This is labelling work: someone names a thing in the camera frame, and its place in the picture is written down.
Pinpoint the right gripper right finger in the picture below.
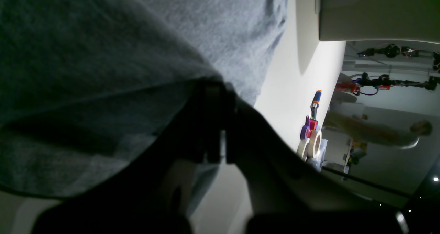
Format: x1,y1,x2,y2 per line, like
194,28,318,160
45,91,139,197
222,86,409,234

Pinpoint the blue orange tool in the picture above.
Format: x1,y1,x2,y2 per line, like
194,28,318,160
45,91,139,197
310,90,322,120

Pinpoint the grey T-shirt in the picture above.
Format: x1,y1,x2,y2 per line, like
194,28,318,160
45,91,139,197
0,0,288,198

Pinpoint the beige tape roll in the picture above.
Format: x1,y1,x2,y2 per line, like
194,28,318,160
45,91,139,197
296,130,322,161

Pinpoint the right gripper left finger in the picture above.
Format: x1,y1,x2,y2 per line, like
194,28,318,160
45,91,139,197
31,82,222,234

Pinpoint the purple tape roll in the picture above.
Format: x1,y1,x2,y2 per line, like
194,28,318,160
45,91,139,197
300,115,318,140

